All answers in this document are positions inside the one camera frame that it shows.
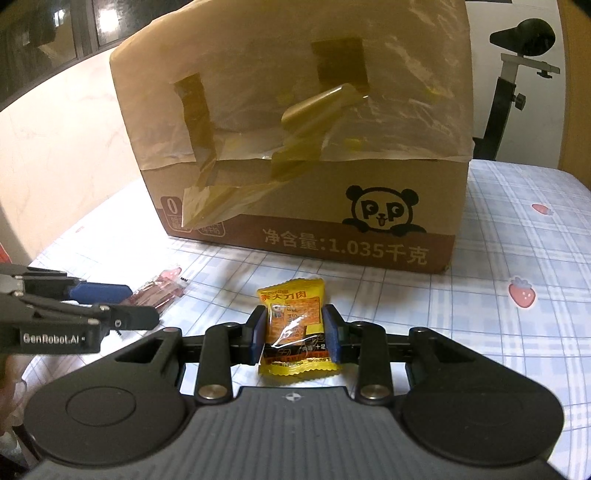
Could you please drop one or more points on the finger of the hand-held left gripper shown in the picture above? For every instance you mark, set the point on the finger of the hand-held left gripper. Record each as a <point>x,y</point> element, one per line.
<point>129,316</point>
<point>99,291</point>

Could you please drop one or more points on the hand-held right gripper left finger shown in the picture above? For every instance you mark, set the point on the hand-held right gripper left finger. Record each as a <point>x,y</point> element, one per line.
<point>257,334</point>

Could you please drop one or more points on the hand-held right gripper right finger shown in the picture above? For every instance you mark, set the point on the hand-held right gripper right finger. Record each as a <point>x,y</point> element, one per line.
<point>332,334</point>

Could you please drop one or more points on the red transparent snack packet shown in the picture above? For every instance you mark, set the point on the red transparent snack packet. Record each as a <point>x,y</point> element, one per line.
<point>157,290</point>

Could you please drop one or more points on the yellow snack packet black base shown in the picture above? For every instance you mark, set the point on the yellow snack packet black base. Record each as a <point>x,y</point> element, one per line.
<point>295,318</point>

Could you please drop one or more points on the cardboard box with panda print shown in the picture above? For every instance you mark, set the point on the cardboard box with panda print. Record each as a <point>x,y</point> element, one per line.
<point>300,198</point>

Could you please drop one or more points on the plaid strawberry tablecloth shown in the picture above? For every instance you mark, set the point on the plaid strawberry tablecloth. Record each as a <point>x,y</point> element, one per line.
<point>508,230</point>

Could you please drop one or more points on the dark framed window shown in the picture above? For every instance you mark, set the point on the dark framed window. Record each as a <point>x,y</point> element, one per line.
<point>46,46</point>

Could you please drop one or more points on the black exercise bike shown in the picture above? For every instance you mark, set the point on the black exercise bike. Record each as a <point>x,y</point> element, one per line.
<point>496,110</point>

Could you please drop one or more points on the orange panel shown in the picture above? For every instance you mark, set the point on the orange panel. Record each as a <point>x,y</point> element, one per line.
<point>577,92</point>

